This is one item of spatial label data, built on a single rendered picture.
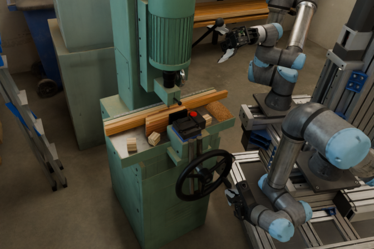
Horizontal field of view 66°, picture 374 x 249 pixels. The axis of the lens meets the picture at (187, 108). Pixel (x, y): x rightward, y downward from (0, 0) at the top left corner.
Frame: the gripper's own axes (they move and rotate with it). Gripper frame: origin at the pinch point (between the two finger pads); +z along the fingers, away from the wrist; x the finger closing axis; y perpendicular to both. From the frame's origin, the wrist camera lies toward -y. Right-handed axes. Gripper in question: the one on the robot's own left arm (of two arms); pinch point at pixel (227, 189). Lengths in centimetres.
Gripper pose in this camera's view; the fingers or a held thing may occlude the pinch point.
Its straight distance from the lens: 135.4
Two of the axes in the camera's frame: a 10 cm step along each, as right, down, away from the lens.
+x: 8.8, -2.2, 4.1
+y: 1.5, 9.7, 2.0
